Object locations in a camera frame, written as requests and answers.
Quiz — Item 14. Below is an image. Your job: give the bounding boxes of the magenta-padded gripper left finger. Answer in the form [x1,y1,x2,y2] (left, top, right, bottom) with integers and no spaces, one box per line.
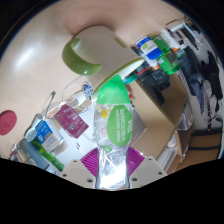
[59,147,100,190]

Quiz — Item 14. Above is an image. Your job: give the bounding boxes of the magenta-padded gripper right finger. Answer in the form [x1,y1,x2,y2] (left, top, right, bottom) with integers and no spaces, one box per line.
[126,146,168,189]

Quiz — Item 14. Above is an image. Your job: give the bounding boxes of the clear bottle with green cap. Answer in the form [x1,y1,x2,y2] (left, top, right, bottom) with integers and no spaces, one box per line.
[93,74,134,190]

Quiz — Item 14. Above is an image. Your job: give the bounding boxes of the dark green bottle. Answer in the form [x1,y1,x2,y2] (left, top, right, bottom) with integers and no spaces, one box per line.
[31,139,66,172]

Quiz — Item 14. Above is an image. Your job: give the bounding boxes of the magenta packet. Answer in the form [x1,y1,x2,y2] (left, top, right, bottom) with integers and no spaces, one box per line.
[54,103,90,139]

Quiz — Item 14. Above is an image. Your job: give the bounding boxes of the white and blue box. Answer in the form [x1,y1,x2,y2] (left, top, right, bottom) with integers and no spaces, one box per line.
[33,118,65,154]

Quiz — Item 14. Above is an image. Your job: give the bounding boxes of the light blue hairbrush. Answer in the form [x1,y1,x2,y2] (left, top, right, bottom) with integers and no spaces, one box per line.
[24,113,44,143]

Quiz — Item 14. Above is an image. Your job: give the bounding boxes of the white pill bottle blue label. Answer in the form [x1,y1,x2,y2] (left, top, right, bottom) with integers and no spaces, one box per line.
[81,83,94,100]

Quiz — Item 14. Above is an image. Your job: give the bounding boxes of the flat round red coaster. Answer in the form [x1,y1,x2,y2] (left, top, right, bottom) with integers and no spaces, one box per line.
[0,109,18,136]

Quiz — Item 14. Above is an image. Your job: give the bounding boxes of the dark hanging clothes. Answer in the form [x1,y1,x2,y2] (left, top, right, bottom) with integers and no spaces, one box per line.
[186,49,223,114]

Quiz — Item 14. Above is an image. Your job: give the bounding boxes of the small bright green bottle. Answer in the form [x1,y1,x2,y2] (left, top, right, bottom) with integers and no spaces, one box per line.
[153,34,183,76]

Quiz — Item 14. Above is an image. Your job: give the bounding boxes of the white bottle with blue cap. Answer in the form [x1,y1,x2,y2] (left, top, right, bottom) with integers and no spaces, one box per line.
[135,35,163,61]

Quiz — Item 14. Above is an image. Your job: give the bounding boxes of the white mug with green handle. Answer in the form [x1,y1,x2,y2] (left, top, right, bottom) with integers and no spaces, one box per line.
[61,25,145,98]

